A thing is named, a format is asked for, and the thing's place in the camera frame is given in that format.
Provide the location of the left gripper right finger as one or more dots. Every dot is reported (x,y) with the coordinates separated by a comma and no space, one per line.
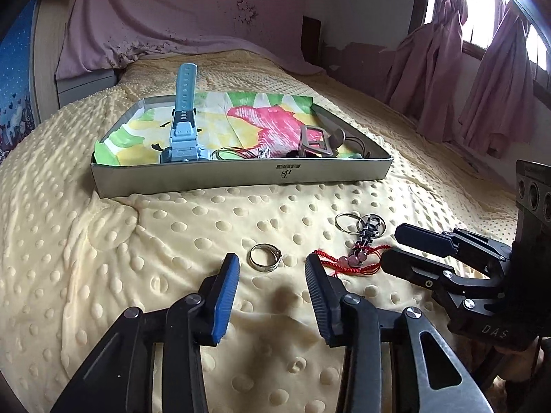
(426,374)

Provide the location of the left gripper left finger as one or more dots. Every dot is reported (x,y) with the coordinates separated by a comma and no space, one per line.
(117,375)

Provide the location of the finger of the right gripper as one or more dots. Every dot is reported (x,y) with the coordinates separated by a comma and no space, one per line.
(430,238)
(423,272)

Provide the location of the black keychain with rings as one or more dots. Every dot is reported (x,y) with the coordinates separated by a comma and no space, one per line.
(367,228)

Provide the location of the metal belt buckle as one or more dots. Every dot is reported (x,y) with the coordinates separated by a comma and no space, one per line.
(314,143)

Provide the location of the light blue watch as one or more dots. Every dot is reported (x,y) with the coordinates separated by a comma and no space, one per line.
(183,136)

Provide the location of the right hand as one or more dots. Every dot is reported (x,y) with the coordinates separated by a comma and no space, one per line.
(518,389)

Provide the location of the yellow dotted blanket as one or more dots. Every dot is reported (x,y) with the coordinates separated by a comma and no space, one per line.
(71,262)

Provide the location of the pink curtain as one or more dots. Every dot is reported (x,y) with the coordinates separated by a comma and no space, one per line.
(469,74)

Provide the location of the grey metal tray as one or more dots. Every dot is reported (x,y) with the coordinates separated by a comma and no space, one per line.
(357,158)

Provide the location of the dark board beside bed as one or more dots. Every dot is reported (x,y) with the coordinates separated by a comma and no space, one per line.
(310,40)

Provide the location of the blue patterned fabric wardrobe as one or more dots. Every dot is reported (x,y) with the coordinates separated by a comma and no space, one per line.
(17,117)

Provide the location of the wooden headboard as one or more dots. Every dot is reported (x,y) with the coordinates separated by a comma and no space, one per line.
(54,81)

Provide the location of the pink sheet on headboard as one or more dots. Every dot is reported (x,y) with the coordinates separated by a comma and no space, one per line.
(115,33)

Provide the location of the black camera unit right gripper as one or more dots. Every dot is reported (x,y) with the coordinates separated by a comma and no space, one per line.
(533,204)

